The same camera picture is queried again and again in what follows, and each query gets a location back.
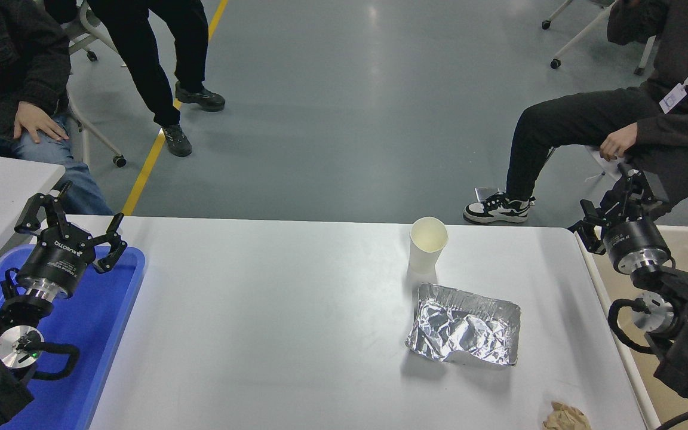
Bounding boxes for standing person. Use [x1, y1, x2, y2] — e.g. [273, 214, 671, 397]
[87, 0, 226, 158]

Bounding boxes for white office chair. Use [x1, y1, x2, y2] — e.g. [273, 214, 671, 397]
[66, 90, 127, 168]
[60, 0, 127, 66]
[541, 0, 658, 76]

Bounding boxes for black garment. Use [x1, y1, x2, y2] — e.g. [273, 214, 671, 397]
[44, 0, 79, 24]

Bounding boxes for seated person with badge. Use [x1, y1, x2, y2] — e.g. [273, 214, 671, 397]
[463, 0, 688, 225]

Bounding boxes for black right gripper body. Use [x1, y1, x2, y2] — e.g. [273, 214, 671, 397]
[602, 216, 672, 268]

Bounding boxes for tan paper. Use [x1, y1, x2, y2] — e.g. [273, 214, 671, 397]
[542, 401, 591, 430]

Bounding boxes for silver foil tray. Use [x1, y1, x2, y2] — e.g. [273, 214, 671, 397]
[405, 282, 522, 367]

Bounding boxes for white paper cup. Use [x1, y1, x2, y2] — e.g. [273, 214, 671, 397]
[408, 216, 449, 275]

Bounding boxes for blue plastic tray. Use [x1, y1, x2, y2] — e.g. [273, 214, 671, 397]
[0, 244, 146, 430]

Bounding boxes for person's left hand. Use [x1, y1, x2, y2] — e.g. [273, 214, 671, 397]
[13, 102, 70, 144]
[600, 122, 638, 161]

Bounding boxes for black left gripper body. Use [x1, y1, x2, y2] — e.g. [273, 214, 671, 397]
[17, 229, 97, 299]

